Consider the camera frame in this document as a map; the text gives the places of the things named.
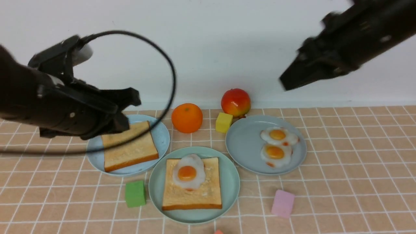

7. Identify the light blue left plate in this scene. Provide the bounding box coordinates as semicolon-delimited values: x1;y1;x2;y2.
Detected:
87;114;170;177

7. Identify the green center plate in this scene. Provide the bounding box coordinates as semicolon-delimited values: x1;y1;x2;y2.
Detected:
148;147;240;225

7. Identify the orange fruit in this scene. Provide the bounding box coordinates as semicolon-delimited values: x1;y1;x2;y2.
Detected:
171;103;203;134

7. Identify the green foam cube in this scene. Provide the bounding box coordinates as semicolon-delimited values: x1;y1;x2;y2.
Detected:
125;180;147;208

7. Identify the black cable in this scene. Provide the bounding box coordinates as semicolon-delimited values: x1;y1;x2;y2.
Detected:
0;30;177;156

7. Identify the fried egg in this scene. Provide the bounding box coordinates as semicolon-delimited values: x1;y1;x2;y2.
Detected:
260;127;300;146
172;154;206;190
260;144;293;168

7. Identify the grey-blue right plate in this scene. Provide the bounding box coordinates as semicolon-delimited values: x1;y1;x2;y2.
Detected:
225;115;307;176

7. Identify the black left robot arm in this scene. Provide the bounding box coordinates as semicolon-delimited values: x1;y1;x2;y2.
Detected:
0;35;141;140

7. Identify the yellow foam cube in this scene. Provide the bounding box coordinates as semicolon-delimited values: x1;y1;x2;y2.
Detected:
215;112;234;133

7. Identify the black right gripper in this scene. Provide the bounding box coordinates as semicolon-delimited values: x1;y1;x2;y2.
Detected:
279;0;416;91

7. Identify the red yellow apple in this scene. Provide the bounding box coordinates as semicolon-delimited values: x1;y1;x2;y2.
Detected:
220;88;251;119

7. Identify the pink foam cube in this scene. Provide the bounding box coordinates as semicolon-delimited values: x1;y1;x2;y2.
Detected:
271;190;295;219

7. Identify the toast slice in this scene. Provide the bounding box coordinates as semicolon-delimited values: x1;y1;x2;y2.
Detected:
101;121;159;172
162;157;223;211

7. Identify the orange-red foam cube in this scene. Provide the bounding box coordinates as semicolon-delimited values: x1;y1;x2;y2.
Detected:
214;229;224;234

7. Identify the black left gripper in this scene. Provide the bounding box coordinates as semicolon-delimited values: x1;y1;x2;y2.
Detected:
27;35;142;139

